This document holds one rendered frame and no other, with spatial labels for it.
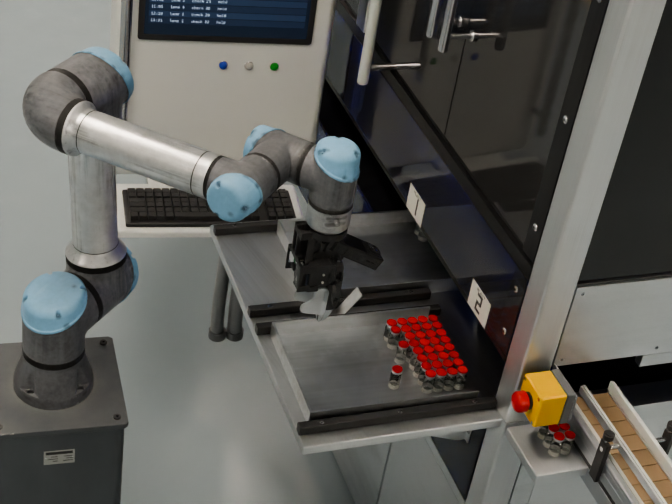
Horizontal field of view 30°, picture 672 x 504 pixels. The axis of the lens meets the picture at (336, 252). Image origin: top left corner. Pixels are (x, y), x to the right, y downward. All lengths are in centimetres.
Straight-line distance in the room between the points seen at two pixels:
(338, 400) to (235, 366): 140
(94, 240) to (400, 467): 98
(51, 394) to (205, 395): 127
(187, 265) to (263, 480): 96
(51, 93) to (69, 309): 42
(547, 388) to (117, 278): 83
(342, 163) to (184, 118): 105
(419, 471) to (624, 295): 75
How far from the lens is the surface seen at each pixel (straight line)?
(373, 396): 241
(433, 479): 279
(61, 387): 243
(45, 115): 212
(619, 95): 204
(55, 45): 537
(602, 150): 209
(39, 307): 234
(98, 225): 237
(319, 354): 248
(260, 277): 265
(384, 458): 305
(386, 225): 287
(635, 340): 243
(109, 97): 223
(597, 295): 230
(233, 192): 193
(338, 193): 203
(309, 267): 211
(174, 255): 416
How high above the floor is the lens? 249
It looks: 36 degrees down
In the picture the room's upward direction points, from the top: 10 degrees clockwise
